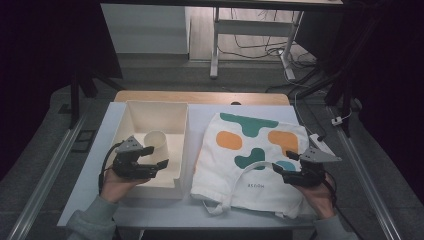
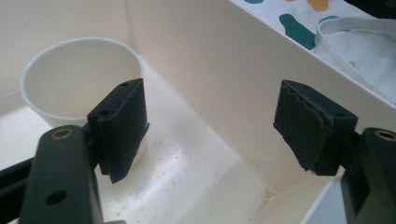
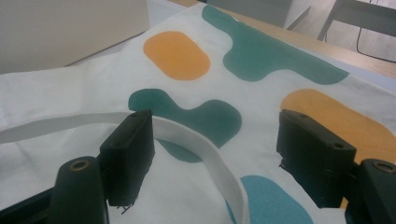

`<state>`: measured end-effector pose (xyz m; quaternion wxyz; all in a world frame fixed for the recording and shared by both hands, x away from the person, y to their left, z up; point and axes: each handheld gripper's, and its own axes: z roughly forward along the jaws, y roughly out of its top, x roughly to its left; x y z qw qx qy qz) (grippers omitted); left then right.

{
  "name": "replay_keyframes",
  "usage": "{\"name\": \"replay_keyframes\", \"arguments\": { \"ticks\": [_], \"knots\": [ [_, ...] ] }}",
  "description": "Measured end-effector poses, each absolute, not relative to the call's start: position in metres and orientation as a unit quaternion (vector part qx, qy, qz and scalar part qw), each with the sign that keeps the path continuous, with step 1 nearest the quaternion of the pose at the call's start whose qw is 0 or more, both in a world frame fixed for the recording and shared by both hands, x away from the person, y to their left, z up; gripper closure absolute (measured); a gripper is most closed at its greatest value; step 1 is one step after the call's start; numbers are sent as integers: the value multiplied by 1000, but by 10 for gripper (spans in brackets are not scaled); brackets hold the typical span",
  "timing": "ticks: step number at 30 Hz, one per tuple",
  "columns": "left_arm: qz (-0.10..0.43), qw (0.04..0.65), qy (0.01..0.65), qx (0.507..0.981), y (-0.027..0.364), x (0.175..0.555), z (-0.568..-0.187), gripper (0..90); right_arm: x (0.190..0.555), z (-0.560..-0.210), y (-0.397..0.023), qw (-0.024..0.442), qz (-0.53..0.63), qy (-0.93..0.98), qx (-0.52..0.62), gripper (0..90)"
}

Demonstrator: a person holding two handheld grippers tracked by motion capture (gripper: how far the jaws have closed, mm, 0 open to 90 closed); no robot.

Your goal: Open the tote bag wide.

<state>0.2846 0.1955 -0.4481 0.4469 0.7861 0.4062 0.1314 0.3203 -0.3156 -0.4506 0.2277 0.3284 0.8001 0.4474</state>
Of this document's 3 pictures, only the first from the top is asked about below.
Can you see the white table cover sheet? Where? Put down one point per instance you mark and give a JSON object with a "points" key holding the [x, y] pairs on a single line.
{"points": [[96, 200]]}

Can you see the aluminium rail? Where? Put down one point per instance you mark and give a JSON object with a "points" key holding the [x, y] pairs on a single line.
{"points": [[43, 186], [366, 186]]}

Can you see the black stand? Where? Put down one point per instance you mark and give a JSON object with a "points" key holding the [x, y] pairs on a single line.
{"points": [[346, 100], [74, 100]]}

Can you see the white cabinet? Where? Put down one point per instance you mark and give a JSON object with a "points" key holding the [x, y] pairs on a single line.
{"points": [[143, 30]]}

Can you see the wooden table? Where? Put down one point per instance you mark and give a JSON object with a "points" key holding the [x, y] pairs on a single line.
{"points": [[200, 97]]}

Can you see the person's right hand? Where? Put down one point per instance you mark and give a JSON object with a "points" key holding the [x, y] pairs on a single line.
{"points": [[318, 200]]}

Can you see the white storage box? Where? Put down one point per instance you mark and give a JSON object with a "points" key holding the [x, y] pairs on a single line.
{"points": [[156, 116]]}

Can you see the black floor plate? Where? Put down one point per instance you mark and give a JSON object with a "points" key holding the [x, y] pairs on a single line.
{"points": [[83, 140]]}

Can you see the person's left hand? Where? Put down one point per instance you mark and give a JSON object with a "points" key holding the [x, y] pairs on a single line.
{"points": [[115, 186]]}

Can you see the white power strip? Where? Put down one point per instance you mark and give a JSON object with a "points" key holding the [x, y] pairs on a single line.
{"points": [[316, 141]]}

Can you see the white-framed desk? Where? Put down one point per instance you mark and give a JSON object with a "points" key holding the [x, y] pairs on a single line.
{"points": [[250, 27]]}

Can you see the white plug adapter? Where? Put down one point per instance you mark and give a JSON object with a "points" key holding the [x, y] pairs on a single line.
{"points": [[336, 121]]}

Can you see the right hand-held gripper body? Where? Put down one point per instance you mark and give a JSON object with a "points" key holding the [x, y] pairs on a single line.
{"points": [[308, 173]]}

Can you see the white paper cup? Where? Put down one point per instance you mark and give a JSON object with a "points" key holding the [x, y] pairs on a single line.
{"points": [[160, 143]]}

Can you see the white tote bag coloured blobs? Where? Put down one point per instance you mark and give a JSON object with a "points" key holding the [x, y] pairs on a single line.
{"points": [[233, 186]]}

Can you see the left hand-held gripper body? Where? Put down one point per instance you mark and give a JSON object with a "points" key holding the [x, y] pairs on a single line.
{"points": [[133, 166]]}

